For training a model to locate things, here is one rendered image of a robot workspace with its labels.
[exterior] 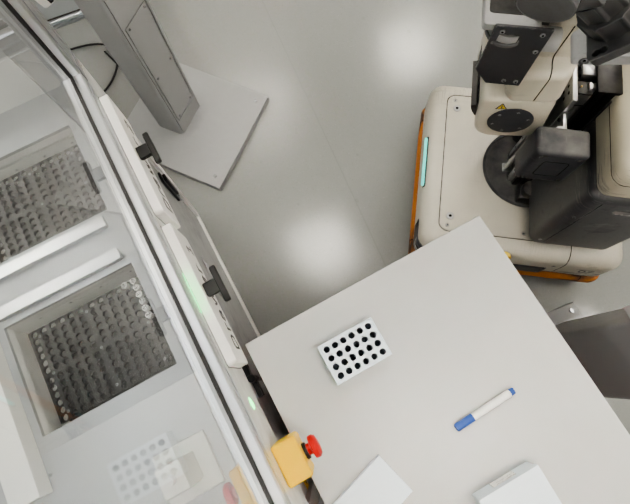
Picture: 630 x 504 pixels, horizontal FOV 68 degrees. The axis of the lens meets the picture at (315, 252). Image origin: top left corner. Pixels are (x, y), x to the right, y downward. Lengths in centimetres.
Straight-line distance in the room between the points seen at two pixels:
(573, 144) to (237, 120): 129
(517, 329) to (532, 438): 21
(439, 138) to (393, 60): 61
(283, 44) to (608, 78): 138
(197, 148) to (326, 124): 54
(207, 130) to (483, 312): 138
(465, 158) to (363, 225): 46
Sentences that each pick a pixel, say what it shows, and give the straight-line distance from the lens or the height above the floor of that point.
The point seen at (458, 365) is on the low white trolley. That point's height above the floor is 76.
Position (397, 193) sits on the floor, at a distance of 190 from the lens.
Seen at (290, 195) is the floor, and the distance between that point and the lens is 188.
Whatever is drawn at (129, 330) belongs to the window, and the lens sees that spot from 53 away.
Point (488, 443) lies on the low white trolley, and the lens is 103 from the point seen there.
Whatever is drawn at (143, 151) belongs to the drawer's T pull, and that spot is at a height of 91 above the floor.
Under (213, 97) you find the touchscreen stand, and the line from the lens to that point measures 210.
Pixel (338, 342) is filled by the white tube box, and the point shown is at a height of 80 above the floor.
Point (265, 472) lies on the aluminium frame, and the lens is 77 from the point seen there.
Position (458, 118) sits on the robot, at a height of 28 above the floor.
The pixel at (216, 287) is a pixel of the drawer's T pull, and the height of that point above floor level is 91.
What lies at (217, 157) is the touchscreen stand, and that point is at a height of 3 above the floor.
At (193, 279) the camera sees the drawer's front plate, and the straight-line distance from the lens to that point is 86.
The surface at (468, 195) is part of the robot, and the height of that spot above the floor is 28.
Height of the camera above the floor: 174
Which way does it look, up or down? 75 degrees down
